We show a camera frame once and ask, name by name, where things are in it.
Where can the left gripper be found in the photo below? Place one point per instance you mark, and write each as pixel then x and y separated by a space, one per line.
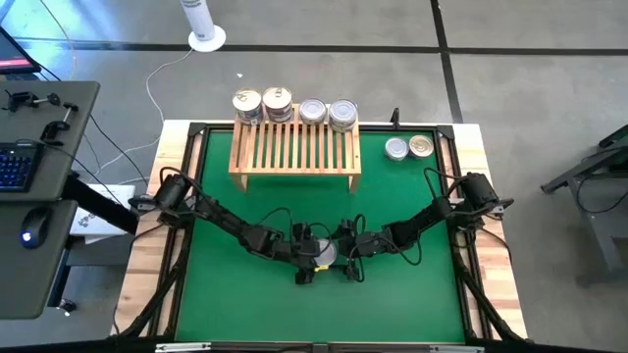
pixel 299 252

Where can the small black upright post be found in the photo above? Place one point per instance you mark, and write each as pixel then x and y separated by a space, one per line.
pixel 395 116

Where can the black computer mouse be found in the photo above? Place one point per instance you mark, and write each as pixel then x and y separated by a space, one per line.
pixel 35 225

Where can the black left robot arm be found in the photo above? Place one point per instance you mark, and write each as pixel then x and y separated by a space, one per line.
pixel 225 223

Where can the wooden slatted shelf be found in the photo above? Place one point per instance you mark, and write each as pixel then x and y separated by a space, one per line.
pixel 294 170

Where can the black desk support beam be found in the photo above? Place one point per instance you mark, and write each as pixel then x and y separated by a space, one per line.
pixel 98 207

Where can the dark grey desk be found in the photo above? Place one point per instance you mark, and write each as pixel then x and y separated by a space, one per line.
pixel 73 162
pixel 29 284

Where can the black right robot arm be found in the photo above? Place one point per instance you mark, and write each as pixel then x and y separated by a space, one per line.
pixel 422 220

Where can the black laptop screen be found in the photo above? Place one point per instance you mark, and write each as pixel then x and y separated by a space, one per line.
pixel 15 49

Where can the green table mat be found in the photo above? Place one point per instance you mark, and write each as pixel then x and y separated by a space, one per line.
pixel 304 309

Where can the white printed box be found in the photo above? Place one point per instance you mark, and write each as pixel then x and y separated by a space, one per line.
pixel 86 223

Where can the black desk clamp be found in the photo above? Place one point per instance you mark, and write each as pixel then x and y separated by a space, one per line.
pixel 29 99
pixel 56 126

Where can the black desk knob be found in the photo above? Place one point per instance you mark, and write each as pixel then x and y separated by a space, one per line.
pixel 66 306

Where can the white tower fan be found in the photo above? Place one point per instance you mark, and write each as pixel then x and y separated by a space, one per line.
pixel 203 29

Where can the silver metal bracket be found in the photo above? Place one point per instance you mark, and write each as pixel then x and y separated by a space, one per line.
pixel 182 347
pixel 456 349

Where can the black backlit keyboard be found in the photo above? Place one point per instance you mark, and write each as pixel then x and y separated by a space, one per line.
pixel 17 166

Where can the black metal rig frame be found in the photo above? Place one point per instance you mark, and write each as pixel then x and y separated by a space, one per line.
pixel 245 345

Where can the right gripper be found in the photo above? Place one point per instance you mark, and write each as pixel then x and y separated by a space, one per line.
pixel 355 249

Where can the dark grey cart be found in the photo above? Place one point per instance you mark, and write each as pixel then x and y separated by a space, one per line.
pixel 608 230

